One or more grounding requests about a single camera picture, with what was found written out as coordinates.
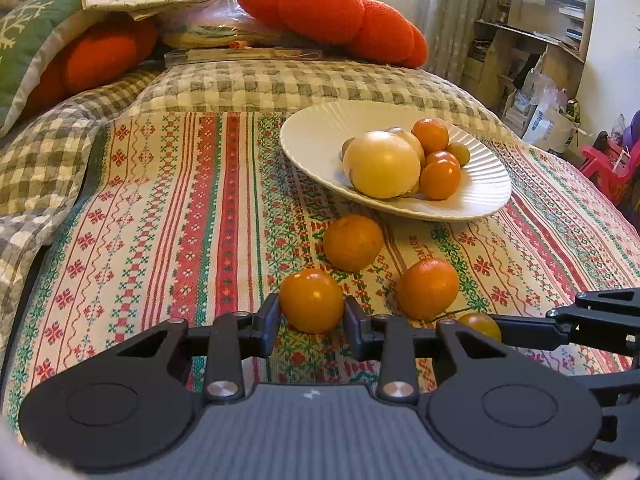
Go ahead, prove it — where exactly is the mandarin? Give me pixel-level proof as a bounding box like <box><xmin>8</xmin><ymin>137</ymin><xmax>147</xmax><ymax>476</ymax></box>
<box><xmin>323</xmin><ymin>214</ymin><xmax>384</xmax><ymax>272</ymax></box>
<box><xmin>396</xmin><ymin>258</ymin><xmax>460</xmax><ymax>321</ymax></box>
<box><xmin>411</xmin><ymin>118</ymin><xmax>449</xmax><ymax>155</ymax></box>

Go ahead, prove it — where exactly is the dark green brown tomato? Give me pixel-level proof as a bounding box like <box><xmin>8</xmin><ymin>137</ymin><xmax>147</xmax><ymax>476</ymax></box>
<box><xmin>458</xmin><ymin>312</ymin><xmax>502</xmax><ymax>342</ymax></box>

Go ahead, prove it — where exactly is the orange tomato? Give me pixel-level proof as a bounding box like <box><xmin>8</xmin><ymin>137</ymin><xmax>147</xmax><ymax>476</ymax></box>
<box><xmin>419</xmin><ymin>159</ymin><xmax>461</xmax><ymax>200</ymax></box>
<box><xmin>279</xmin><ymin>269</ymin><xmax>345</xmax><ymax>334</ymax></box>
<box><xmin>425</xmin><ymin>151</ymin><xmax>460</xmax><ymax>167</ymax></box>

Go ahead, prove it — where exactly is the mandarin top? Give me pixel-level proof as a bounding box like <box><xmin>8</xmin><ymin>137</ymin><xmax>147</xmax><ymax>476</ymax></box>
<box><xmin>323</xmin><ymin>214</ymin><xmax>384</xmax><ymax>272</ymax></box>

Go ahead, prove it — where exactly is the large yellow melon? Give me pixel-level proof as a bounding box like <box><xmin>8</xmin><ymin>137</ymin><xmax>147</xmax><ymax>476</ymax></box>
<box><xmin>342</xmin><ymin>131</ymin><xmax>422</xmax><ymax>200</ymax></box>

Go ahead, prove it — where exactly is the brown yellow pear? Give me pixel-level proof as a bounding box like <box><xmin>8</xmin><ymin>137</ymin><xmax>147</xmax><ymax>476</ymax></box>
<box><xmin>387</xmin><ymin>127</ymin><xmax>425</xmax><ymax>166</ymax></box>

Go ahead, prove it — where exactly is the tan longan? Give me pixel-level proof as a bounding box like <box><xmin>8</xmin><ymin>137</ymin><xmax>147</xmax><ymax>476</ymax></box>
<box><xmin>447</xmin><ymin>142</ymin><xmax>471</xmax><ymax>167</ymax></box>
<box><xmin>340</xmin><ymin>138</ymin><xmax>355</xmax><ymax>160</ymax></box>

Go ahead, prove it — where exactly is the patterned red green cloth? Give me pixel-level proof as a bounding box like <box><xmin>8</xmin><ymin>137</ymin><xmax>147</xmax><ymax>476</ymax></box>
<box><xmin>1</xmin><ymin>112</ymin><xmax>639</xmax><ymax>424</ymax></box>

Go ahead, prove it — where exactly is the red plastic chair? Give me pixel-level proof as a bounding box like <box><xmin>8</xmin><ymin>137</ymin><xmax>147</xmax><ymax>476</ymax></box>
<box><xmin>579</xmin><ymin>131</ymin><xmax>639</xmax><ymax>205</ymax></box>

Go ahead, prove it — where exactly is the white ribbed plate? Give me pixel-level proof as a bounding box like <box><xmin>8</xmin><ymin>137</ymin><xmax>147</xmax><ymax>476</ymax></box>
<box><xmin>280</xmin><ymin>101</ymin><xmax>512</xmax><ymax>221</ymax></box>

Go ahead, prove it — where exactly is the white plastic bag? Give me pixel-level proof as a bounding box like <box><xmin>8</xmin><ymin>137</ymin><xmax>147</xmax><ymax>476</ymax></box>
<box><xmin>522</xmin><ymin>70</ymin><xmax>575</xmax><ymax>155</ymax></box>

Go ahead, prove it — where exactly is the checkered quilt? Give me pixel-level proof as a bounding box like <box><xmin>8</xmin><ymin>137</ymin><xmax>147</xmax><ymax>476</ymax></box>
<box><xmin>1</xmin><ymin>60</ymin><xmax>515</xmax><ymax>350</ymax></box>

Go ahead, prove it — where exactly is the wooden shelf unit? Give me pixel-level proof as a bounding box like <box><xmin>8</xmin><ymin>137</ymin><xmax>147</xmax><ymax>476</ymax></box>
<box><xmin>461</xmin><ymin>0</ymin><xmax>594</xmax><ymax>114</ymax></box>

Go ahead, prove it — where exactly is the folded fabric bundle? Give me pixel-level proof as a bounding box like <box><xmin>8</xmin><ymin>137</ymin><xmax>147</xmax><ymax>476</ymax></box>
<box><xmin>157</xmin><ymin>0</ymin><xmax>305</xmax><ymax>50</ymax></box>

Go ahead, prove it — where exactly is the small red plush cushion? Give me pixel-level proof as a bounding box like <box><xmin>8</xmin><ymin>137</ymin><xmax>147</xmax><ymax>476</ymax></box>
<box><xmin>21</xmin><ymin>14</ymin><xmax>158</xmax><ymax>119</ymax></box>

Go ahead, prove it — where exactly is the large tomato plush cushion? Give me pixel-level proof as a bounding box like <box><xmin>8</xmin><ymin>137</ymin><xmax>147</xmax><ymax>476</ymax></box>
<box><xmin>239</xmin><ymin>0</ymin><xmax>428</xmax><ymax>68</ymax></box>

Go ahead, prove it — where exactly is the curtain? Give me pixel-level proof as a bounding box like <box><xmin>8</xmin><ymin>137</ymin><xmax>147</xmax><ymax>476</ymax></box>
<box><xmin>419</xmin><ymin>0</ymin><xmax>497</xmax><ymax>84</ymax></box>

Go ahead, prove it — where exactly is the green embroidered pillow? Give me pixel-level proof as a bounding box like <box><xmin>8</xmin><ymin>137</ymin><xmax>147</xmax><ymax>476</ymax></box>
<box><xmin>0</xmin><ymin>0</ymin><xmax>104</xmax><ymax>134</ymax></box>

